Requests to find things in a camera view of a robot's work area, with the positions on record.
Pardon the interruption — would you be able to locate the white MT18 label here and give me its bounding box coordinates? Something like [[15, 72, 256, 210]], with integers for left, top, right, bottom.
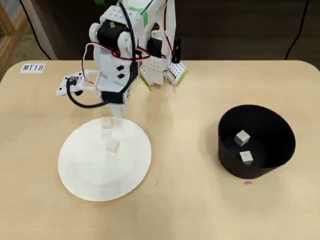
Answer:
[[19, 62, 46, 74]]

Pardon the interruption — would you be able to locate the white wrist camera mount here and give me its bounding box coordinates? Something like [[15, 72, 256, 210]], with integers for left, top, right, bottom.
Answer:
[[55, 69, 101, 97]]

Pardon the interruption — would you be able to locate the wooden furniture frame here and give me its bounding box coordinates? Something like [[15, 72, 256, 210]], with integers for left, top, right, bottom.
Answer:
[[0, 4, 29, 83]]

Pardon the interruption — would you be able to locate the green tape strip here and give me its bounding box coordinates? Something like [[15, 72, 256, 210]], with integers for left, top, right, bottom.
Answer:
[[129, 6, 150, 25]]

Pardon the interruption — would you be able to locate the black pot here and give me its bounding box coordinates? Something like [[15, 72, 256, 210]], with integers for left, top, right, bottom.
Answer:
[[217, 104, 297, 180]]

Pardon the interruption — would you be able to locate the black table clamp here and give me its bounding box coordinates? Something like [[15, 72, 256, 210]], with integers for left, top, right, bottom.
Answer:
[[171, 38, 183, 65]]

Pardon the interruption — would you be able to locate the yellow-green base pad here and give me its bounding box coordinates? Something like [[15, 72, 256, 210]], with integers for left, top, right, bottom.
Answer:
[[138, 68, 189, 92]]

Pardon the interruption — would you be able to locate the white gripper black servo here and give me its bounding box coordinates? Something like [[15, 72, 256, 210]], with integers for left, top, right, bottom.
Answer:
[[99, 89, 131, 119]]

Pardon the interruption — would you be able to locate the thin black background cable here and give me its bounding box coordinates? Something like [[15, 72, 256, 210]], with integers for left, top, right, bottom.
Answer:
[[21, 0, 53, 60], [285, 0, 310, 61]]

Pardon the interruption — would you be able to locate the red wrist servo wire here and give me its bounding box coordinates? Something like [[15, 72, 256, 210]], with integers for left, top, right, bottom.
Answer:
[[81, 41, 152, 87]]

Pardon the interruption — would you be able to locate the white round plate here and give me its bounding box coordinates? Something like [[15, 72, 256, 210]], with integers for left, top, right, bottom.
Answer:
[[57, 116, 153, 202]]

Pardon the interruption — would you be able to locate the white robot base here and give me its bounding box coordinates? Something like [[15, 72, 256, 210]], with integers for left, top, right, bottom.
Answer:
[[163, 61, 188, 86]]

